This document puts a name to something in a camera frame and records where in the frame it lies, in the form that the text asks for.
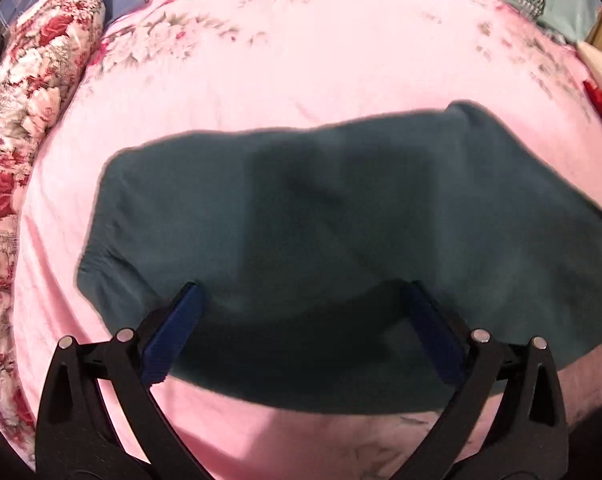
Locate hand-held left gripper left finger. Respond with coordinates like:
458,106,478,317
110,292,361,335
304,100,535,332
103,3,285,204
35,282,207,480

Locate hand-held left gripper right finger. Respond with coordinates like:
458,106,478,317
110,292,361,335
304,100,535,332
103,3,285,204
395,280,569,480

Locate dark teal pants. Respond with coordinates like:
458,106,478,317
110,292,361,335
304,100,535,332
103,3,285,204
76,100,602,416

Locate red floral quilt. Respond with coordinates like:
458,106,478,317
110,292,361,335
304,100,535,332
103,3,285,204
0,0,107,466

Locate pink floral bed sheet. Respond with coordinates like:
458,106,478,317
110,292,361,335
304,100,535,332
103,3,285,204
11,0,602,480

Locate cream pillow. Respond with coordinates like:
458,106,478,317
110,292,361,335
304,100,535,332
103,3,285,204
576,40,602,126

